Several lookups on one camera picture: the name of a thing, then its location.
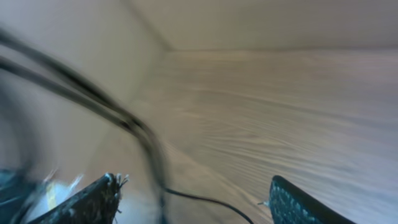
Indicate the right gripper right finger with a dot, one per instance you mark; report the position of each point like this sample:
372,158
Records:
291,205

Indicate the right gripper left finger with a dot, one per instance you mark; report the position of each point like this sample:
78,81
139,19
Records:
97,203

